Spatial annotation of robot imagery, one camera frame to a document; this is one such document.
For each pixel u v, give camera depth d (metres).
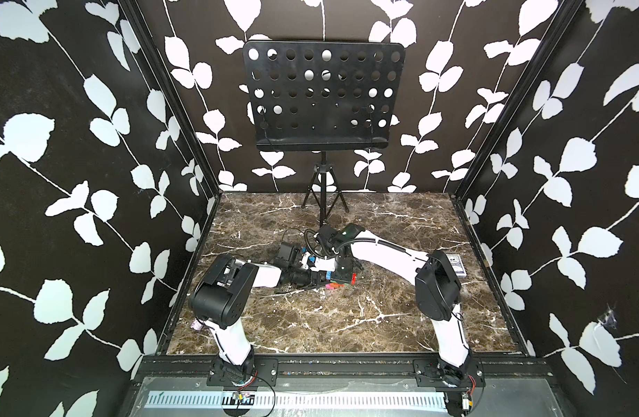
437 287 0.51
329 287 0.90
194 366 0.77
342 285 0.91
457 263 0.96
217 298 0.48
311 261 0.79
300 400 0.70
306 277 0.83
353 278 0.93
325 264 0.78
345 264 0.73
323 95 1.04
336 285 0.90
